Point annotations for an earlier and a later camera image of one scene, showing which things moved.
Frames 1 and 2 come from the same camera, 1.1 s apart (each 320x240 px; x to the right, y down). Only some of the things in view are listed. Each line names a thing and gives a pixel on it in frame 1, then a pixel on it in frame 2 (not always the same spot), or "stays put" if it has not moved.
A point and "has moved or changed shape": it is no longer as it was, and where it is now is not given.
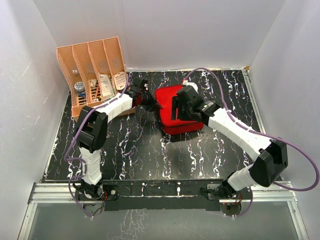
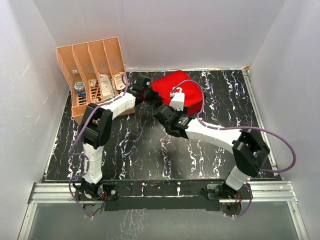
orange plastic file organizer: (96, 73) stays put
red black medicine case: (164, 96) has moved or changed shape
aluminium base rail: (57, 193) stays put
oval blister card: (120, 79) stays put
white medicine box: (107, 89) stays put
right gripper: (175, 108) → (173, 110)
